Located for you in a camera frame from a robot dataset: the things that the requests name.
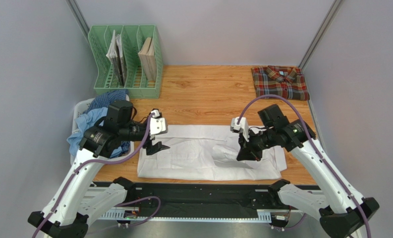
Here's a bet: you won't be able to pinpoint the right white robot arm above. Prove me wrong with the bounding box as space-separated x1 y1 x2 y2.
230 104 380 238

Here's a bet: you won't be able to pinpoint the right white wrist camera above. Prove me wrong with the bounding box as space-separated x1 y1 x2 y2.
230 117 249 142

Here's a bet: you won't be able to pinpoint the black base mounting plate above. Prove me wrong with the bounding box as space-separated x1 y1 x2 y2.
94 181 322 220

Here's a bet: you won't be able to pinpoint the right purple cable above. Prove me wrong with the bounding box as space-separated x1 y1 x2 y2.
237 94 372 238

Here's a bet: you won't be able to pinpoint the green plastic file organizer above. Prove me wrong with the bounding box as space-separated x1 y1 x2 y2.
88 25 164 99

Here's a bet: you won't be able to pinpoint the white laundry basket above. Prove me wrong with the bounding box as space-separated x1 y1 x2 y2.
70 95 134 165

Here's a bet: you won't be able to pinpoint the magazines in organizer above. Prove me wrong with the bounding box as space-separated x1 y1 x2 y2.
106 30 127 87

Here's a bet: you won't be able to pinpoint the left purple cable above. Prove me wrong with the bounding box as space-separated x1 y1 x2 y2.
31 112 162 238

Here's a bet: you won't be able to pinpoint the beige books in organizer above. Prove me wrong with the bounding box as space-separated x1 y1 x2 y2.
138 37 157 83

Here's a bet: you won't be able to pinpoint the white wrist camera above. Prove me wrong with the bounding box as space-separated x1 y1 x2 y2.
230 117 249 142
148 109 168 136

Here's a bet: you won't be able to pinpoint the purple cable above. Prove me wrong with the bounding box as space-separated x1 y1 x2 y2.
31 112 162 238
237 94 372 238

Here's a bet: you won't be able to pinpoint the light blue crumpled shirt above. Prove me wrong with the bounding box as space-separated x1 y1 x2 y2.
67 107 130 158

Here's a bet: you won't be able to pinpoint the aluminium frame rail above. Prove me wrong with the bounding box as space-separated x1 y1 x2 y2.
44 184 362 238

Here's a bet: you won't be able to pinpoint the folded red plaid shirt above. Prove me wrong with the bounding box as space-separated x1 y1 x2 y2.
251 65 310 101

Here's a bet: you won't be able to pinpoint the white long sleeve shirt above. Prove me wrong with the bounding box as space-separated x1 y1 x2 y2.
137 125 287 181

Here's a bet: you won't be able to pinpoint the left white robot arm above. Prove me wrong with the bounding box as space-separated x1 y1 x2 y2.
28 100 168 238

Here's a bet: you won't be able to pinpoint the dark blue checked shirt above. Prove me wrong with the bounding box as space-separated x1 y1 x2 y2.
85 89 129 113

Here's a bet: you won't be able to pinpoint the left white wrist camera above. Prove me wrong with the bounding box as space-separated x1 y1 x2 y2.
148 109 168 136

